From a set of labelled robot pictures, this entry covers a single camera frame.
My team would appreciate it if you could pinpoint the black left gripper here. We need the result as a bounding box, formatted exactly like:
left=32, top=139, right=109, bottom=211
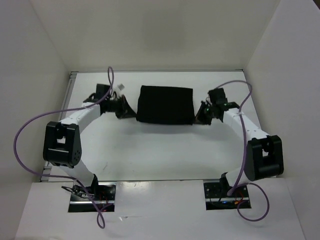
left=105, top=94, right=138, bottom=120

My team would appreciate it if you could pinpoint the black skirt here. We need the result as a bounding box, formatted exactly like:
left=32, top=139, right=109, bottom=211
left=136, top=85, right=195, bottom=125

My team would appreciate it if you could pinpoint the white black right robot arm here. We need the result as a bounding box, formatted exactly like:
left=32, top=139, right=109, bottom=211
left=195, top=87, right=284, bottom=197

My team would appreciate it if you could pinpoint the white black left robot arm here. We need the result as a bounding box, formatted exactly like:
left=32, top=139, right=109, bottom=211
left=43, top=84, right=136, bottom=200

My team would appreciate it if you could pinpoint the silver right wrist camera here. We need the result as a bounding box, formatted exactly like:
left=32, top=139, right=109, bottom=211
left=205, top=91, right=212, bottom=105

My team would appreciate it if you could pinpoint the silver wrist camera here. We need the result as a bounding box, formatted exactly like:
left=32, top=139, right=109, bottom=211
left=205, top=91, right=212, bottom=105
left=115, top=84, right=125, bottom=92

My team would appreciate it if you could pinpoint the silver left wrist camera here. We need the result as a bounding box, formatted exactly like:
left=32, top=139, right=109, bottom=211
left=115, top=84, right=125, bottom=92

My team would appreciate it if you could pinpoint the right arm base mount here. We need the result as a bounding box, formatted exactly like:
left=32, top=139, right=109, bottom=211
left=203, top=181, right=252, bottom=211

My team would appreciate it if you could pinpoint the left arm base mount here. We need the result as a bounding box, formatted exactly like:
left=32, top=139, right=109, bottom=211
left=61, top=182, right=117, bottom=213

